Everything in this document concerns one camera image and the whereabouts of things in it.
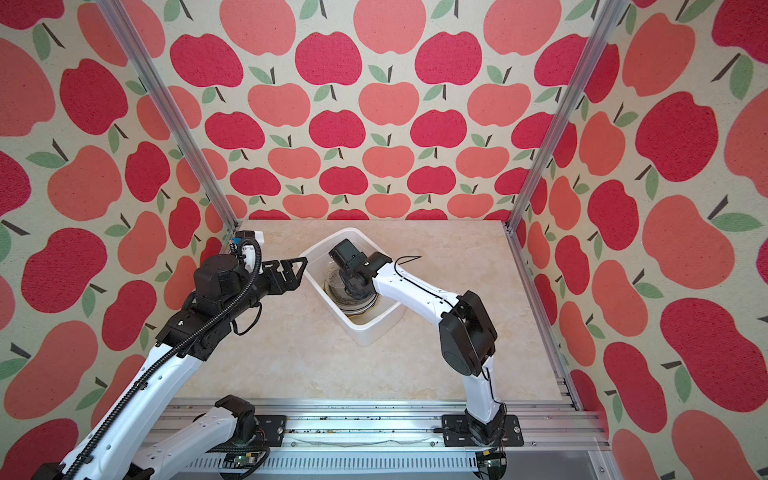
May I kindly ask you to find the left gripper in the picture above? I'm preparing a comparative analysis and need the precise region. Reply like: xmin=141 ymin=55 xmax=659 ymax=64
xmin=224 ymin=255 xmax=309 ymax=321

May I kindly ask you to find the clear glass plate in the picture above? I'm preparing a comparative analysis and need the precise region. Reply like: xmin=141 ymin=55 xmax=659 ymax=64
xmin=324 ymin=266 xmax=378 ymax=316

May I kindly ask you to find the white plastic bin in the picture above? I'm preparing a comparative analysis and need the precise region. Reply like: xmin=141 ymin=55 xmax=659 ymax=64
xmin=301 ymin=227 xmax=405 ymax=347

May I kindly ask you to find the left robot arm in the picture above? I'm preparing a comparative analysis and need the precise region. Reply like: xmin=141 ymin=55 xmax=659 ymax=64
xmin=33 ymin=253 xmax=308 ymax=479

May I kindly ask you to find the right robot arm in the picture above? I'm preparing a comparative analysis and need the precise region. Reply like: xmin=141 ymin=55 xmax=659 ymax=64
xmin=329 ymin=241 xmax=507 ymax=446

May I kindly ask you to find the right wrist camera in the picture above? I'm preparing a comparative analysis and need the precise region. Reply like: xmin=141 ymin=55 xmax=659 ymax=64
xmin=329 ymin=239 xmax=367 ymax=271

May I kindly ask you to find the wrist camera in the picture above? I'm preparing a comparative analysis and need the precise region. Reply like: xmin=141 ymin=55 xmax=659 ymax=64
xmin=329 ymin=239 xmax=367 ymax=271
xmin=193 ymin=230 xmax=264 ymax=311

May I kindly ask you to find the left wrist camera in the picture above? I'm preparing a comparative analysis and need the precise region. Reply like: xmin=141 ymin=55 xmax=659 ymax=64
xmin=193 ymin=230 xmax=264 ymax=311

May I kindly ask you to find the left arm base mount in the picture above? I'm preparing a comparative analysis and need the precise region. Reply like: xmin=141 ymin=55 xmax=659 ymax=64
xmin=202 ymin=415 xmax=288 ymax=449

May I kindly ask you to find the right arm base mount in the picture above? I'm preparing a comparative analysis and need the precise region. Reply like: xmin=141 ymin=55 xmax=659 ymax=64
xmin=433 ymin=414 xmax=525 ymax=448

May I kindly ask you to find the left aluminium frame post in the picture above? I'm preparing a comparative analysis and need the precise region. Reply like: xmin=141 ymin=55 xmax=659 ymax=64
xmin=96 ymin=0 xmax=239 ymax=234

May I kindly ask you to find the aluminium frame post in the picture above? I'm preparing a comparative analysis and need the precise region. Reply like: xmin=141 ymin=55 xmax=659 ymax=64
xmin=96 ymin=0 xmax=239 ymax=234
xmin=505 ymin=0 xmax=630 ymax=237

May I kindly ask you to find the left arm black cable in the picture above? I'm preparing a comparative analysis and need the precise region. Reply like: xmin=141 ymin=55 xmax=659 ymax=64
xmin=62 ymin=238 xmax=265 ymax=480

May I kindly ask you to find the right aluminium frame post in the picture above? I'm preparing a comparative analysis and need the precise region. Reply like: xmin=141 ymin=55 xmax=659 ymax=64
xmin=505 ymin=0 xmax=630 ymax=237

